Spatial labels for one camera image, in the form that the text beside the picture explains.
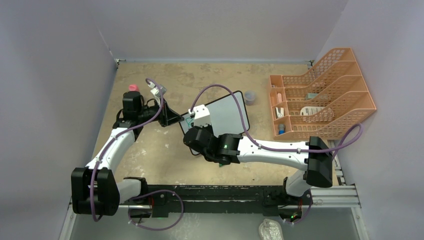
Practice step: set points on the clear plastic bag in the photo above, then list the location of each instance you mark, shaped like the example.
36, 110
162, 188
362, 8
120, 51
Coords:
270, 230

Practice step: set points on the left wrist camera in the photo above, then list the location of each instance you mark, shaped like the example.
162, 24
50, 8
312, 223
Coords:
156, 89

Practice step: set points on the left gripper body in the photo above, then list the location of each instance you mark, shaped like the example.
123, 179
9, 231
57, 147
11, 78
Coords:
149, 112

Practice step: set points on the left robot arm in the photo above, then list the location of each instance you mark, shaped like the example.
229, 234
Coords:
94, 190

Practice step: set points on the pink cap bottle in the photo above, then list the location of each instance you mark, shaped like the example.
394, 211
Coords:
133, 88

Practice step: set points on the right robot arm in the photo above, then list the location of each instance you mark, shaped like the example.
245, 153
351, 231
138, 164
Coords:
311, 159

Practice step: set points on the orange plastic file organizer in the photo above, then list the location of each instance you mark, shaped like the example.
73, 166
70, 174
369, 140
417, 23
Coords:
336, 83

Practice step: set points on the white stapler in organizer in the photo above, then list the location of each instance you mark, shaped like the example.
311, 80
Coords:
279, 112

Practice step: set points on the clear jar of paperclips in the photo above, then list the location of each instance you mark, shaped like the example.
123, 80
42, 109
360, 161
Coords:
250, 98

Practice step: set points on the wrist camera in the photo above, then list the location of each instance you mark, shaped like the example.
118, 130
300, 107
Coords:
200, 116
156, 89

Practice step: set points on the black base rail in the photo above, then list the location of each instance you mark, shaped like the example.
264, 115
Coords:
267, 200

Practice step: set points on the small whiteboard black frame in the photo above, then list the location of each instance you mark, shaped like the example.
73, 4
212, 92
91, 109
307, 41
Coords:
229, 120

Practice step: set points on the aluminium frame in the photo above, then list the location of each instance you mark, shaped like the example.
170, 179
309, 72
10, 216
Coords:
335, 213

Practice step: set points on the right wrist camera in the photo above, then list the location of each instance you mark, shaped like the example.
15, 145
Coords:
200, 116

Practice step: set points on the white label card in organizer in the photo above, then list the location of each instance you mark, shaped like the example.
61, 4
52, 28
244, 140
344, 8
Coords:
310, 110

